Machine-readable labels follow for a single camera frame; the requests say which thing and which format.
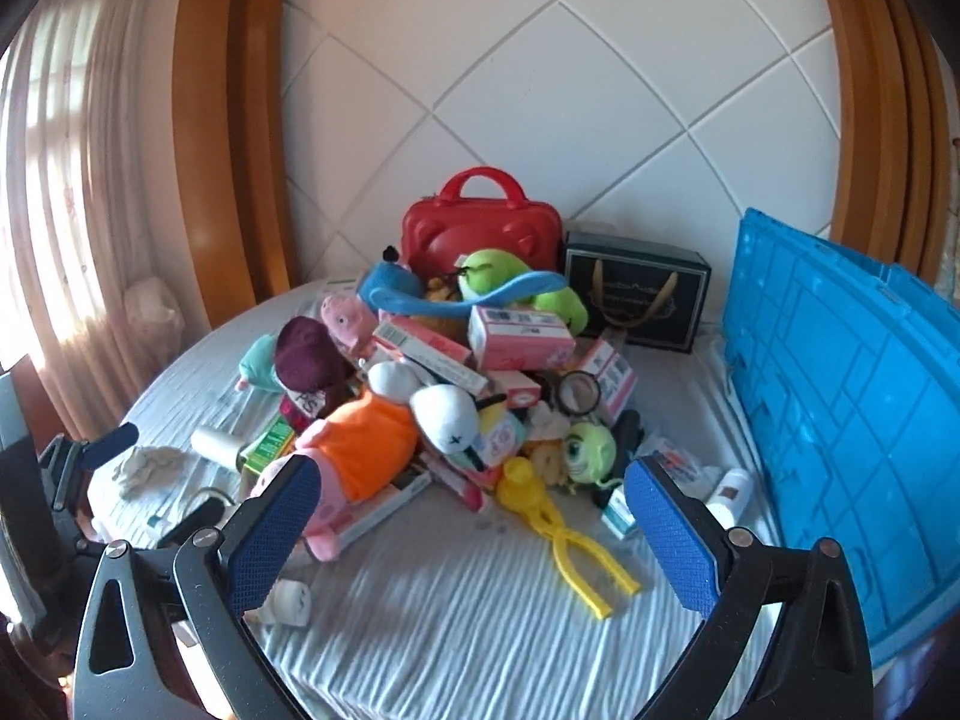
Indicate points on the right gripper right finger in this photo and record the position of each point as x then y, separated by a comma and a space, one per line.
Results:
817, 663

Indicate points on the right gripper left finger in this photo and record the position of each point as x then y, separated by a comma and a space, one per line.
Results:
128, 663

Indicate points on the white cream tube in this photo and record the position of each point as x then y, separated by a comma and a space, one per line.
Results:
730, 498

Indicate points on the white roll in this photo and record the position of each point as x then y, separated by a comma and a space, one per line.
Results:
222, 448

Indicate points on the green box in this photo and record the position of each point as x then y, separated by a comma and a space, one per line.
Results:
275, 442

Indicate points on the toothpaste box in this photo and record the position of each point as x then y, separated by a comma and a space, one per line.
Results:
691, 476

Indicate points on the pink curtain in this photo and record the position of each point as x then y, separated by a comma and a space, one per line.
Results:
97, 320

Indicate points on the blue plastic storage crate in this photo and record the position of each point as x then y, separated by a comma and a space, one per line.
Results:
847, 371

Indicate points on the green one-eyed monster plush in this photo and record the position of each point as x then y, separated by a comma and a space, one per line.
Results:
590, 453

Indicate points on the pig plush orange dress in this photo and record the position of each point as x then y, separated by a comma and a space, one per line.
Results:
358, 450

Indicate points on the yellow duck snowball clamp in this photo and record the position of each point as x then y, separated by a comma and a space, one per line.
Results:
523, 493

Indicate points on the white plush doll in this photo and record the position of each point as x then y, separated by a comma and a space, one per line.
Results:
448, 417

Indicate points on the black gift box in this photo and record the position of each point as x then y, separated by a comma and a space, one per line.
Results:
654, 294

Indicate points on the white long box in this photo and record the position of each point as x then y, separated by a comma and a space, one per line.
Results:
437, 362

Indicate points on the blue bird plush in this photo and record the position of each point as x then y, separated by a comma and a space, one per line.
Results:
489, 277

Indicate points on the pink barcode box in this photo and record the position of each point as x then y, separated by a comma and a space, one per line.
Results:
518, 340

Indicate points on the red toy suitcase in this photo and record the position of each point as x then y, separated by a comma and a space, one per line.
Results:
480, 208

